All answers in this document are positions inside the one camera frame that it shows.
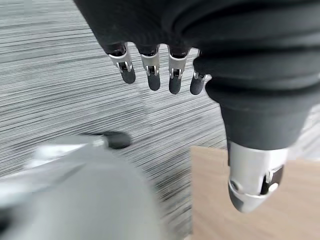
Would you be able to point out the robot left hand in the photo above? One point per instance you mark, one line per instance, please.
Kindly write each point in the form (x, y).
(225, 50)

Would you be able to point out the dark robot foot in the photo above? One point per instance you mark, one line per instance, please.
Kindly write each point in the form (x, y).
(117, 139)

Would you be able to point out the light wooden desk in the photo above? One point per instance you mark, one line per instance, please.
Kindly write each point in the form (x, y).
(255, 200)

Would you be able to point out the silver robot leg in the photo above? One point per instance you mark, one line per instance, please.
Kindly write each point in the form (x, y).
(75, 192)

